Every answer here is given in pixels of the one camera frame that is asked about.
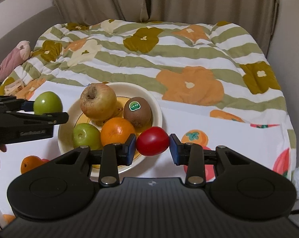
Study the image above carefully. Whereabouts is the cream bowl with duck print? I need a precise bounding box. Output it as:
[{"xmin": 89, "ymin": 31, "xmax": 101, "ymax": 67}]
[{"xmin": 58, "ymin": 82, "xmax": 163, "ymax": 178}]

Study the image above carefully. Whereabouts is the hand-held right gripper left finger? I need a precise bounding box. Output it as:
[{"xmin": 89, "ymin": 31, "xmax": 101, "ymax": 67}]
[{"xmin": 49, "ymin": 133, "xmax": 137, "ymax": 186}]

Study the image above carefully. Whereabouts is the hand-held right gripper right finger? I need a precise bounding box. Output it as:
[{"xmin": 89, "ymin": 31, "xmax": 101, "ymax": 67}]
[{"xmin": 169, "ymin": 133, "xmax": 258, "ymax": 187}]

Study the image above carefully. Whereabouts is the large orange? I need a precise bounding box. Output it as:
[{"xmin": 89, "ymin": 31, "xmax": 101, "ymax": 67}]
[{"xmin": 100, "ymin": 117, "xmax": 136, "ymax": 147}]

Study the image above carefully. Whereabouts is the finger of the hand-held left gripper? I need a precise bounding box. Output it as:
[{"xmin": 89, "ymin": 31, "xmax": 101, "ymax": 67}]
[
  {"xmin": 6, "ymin": 111, "xmax": 69, "ymax": 127},
  {"xmin": 0, "ymin": 95, "xmax": 35, "ymax": 112}
]

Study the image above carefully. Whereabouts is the yellow-red apple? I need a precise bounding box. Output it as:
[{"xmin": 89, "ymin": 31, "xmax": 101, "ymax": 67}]
[{"xmin": 80, "ymin": 83, "xmax": 117, "ymax": 122}]

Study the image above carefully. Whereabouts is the tissue packet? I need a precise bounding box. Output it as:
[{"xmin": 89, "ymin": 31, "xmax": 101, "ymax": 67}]
[{"xmin": 4, "ymin": 78, "xmax": 24, "ymax": 95}]

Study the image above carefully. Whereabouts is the grey padded headboard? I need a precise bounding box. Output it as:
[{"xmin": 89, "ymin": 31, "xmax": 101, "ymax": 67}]
[{"xmin": 0, "ymin": 12, "xmax": 65, "ymax": 92}]

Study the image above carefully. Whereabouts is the white printed tablecloth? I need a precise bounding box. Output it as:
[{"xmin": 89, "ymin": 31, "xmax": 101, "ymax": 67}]
[{"xmin": 0, "ymin": 81, "xmax": 296, "ymax": 231}]

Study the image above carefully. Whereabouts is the green apple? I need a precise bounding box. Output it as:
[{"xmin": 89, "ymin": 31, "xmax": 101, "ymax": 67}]
[
  {"xmin": 73, "ymin": 123, "xmax": 103, "ymax": 150},
  {"xmin": 33, "ymin": 91, "xmax": 63, "ymax": 116}
]

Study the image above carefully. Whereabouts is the red cherry tomato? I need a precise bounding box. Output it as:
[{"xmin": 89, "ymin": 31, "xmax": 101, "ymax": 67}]
[{"xmin": 136, "ymin": 126, "xmax": 170, "ymax": 156}]

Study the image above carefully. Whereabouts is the pink plush toy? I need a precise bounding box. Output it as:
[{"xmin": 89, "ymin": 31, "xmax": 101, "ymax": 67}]
[{"xmin": 0, "ymin": 40, "xmax": 33, "ymax": 82}]

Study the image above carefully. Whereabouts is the flower striped blanket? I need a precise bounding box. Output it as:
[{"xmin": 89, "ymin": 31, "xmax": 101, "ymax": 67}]
[{"xmin": 0, "ymin": 19, "xmax": 297, "ymax": 179}]

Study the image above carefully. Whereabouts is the brown kiwi with green sticker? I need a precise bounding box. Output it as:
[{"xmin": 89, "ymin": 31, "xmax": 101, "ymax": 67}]
[{"xmin": 123, "ymin": 97, "xmax": 152, "ymax": 128}]

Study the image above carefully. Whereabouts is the beige curtain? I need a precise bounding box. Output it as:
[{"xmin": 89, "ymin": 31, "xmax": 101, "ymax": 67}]
[{"xmin": 46, "ymin": 0, "xmax": 280, "ymax": 55}]

